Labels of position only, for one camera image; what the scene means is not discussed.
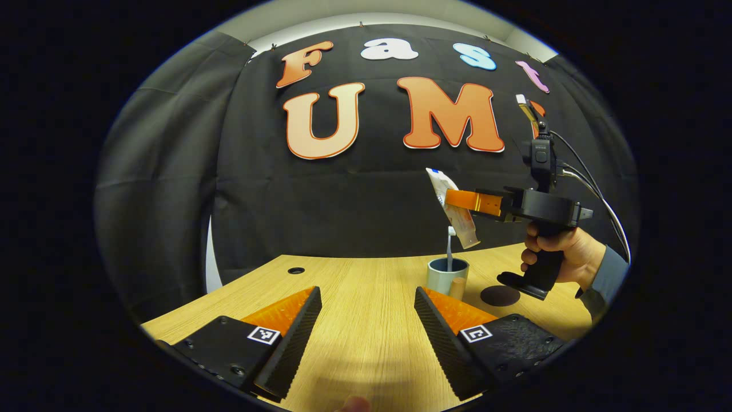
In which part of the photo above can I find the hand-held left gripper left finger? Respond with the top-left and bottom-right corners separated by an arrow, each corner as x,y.
156,286 -> 322,401

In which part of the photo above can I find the white toothpaste tube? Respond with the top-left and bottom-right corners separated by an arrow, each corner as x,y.
425,168 -> 481,249

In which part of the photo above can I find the dark round coaster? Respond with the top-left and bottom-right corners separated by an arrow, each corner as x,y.
480,285 -> 521,307

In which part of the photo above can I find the wooden desktop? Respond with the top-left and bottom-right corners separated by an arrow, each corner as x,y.
140,243 -> 595,412

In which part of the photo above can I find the black backdrop cloth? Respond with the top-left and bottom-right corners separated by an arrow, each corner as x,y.
94,23 -> 640,324

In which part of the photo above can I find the light blue cup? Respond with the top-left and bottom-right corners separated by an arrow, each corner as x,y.
427,257 -> 470,301

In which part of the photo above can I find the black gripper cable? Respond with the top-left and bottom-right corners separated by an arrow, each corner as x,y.
551,130 -> 632,264

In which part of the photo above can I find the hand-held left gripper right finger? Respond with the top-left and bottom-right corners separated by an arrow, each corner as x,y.
414,286 -> 567,401

